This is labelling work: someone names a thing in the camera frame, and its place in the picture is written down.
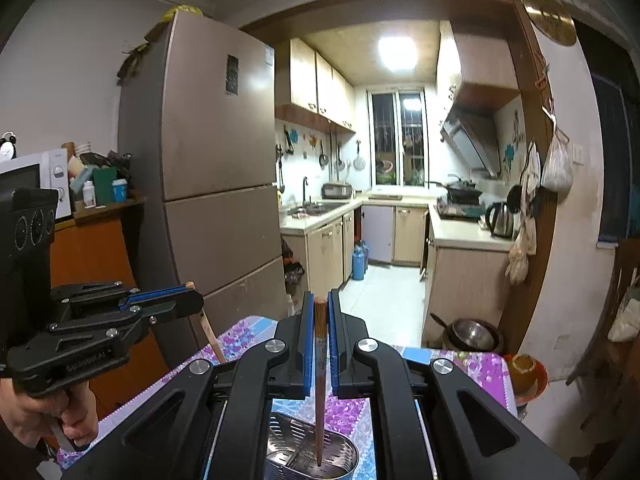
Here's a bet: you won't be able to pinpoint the black wok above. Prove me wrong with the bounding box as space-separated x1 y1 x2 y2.
444 175 484 204

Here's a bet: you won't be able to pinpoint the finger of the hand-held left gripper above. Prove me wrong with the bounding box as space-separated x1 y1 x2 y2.
119 284 197 312
140 289 205 325

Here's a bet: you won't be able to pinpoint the orange bowl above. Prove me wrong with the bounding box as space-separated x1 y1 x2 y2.
502 353 549 407

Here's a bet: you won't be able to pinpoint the wooden chair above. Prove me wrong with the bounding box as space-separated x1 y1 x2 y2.
565 239 640 433

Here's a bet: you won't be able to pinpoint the white hanging plastic bag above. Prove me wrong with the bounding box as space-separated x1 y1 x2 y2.
540 126 574 194

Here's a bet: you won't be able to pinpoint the blue gas bottle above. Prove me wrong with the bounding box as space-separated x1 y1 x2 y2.
351 240 371 281

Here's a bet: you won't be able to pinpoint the range hood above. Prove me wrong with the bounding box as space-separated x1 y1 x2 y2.
439 107 502 179

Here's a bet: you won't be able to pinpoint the ceiling light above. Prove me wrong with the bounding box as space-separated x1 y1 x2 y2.
377 34 419 74

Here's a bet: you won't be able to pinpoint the beige stove counter cabinet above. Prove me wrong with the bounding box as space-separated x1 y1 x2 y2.
421 204 517 348

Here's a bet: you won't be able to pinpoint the gas stove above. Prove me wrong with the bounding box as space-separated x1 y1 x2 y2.
436 202 485 222

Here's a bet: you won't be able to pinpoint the orange wooden cabinet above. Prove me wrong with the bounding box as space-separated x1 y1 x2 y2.
49 199 173 421

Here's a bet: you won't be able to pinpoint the floral striped tablecloth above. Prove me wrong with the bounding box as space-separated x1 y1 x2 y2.
55 315 519 480

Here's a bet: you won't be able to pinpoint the beige wall cabinets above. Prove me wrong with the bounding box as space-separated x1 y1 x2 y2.
274 37 357 134

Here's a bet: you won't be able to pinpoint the person's left hand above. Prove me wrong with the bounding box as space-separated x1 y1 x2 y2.
0 377 101 456

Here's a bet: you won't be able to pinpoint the steel electric kettle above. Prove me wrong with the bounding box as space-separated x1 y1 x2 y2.
485 201 519 239

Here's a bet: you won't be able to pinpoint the kitchen window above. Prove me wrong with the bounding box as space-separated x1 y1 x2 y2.
369 89 427 187

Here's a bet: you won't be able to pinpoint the beige wall cabinet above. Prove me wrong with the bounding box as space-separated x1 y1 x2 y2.
435 20 522 112

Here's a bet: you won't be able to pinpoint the blue chopstick holder box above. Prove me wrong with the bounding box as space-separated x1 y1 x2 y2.
262 411 361 480

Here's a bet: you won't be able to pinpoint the brown refrigerator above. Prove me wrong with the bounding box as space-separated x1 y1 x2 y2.
117 10 289 361

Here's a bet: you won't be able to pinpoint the green box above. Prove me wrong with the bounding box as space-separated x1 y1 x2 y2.
92 166 119 206

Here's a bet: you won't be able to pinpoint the stacked metal pots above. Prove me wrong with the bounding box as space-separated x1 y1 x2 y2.
429 312 504 354

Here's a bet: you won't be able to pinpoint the beige kitchen counter cabinets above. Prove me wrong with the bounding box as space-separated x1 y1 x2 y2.
279 197 365 297

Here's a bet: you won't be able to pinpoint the wooden chopstick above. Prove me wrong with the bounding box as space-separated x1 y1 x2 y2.
185 282 229 364
313 297 329 466

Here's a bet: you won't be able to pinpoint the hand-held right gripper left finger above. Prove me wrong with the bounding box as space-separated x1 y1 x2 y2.
60 290 317 480

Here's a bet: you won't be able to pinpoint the dark door curtain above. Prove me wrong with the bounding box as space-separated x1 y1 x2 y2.
582 22 640 242

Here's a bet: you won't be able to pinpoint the hanging cloth bags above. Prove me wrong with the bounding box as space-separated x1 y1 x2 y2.
504 141 542 285

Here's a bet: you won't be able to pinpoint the round gold wall plaque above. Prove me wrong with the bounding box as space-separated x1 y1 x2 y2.
522 0 579 47

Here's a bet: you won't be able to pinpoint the white microwave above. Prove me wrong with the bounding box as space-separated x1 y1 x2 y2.
0 149 71 221

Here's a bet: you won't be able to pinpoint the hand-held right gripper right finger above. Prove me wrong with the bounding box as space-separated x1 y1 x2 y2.
327 287 581 480

